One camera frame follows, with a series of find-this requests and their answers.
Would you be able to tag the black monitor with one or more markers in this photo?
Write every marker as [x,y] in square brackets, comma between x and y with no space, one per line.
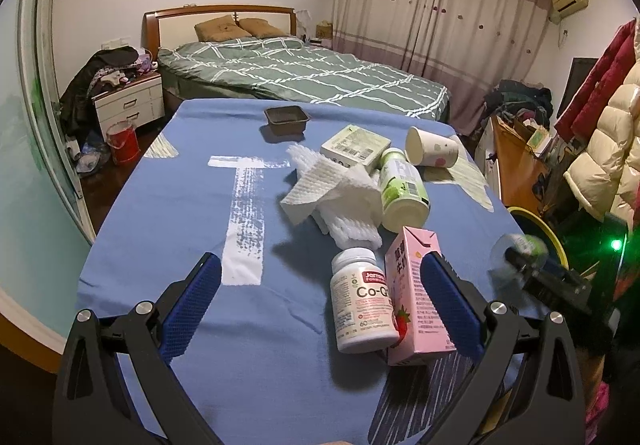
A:
[582,80]

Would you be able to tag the cream puffer jacket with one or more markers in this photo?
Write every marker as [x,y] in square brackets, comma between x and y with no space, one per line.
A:
[610,150]

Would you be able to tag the brown pillow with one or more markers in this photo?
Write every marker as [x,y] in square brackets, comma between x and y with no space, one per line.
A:
[217,28]
[262,27]

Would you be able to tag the white green wrapper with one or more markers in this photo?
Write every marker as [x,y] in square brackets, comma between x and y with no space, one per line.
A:
[520,250]

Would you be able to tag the pink beige curtain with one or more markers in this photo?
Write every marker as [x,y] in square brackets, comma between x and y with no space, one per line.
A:
[430,10]

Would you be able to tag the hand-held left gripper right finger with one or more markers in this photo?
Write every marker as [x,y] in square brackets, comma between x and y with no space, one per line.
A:
[450,305]

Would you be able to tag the wooden desk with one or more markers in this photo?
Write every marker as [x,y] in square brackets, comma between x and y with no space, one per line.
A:
[517,175]

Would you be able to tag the white nightstand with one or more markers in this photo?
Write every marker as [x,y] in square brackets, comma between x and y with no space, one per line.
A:
[132,100]

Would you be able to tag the brown plastic tray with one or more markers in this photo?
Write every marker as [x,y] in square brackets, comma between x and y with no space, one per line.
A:
[286,120]

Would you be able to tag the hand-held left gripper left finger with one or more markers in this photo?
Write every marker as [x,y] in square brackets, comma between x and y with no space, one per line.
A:
[195,295]

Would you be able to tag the green white drink bottle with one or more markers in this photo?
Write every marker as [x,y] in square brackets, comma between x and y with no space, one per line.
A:
[402,190]

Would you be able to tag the small green box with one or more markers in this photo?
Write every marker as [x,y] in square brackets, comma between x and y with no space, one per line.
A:
[537,139]

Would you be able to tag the white green flat box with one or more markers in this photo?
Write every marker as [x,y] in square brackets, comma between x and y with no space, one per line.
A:
[355,145]

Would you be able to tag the pink milk carton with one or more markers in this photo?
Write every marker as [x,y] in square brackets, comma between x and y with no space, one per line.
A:
[402,275]

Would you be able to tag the tissue box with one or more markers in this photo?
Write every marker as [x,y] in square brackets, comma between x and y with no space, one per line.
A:
[324,30]

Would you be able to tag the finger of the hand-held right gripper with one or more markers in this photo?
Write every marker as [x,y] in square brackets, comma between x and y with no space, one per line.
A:
[555,269]

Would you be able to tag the wooden bed headboard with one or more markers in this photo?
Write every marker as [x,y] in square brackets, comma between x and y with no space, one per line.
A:
[175,22]

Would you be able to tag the white foam net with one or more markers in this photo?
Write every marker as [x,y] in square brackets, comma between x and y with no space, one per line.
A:
[350,231]

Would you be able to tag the white paper towel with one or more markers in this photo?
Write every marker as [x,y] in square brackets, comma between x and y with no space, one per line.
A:
[330,185]

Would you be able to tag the yellow rimmed trash bin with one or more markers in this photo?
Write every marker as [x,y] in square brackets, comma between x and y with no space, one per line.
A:
[550,235]

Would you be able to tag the dotted white paper cup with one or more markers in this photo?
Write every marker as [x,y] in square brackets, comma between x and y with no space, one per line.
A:
[435,150]

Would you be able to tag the red bucket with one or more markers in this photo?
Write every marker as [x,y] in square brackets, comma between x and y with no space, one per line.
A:
[121,142]

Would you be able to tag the red jacket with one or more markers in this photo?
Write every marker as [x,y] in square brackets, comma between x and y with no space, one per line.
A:
[600,70]

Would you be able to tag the white supplement bottle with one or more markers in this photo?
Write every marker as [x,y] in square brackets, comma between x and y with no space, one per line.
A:
[360,305]

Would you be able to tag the glass sliding door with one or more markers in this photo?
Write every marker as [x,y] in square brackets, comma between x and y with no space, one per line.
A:
[35,125]

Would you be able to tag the bed with green duvet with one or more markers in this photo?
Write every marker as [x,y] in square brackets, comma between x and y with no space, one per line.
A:
[310,75]

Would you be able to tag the dark clothes pile on nightstand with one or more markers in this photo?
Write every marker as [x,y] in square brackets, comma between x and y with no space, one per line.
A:
[100,75]

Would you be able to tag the pile of dark clothes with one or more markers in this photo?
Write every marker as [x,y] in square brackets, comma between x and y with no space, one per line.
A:
[520,97]

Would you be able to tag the blue printed tablecloth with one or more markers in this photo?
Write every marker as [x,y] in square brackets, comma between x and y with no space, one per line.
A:
[200,205]

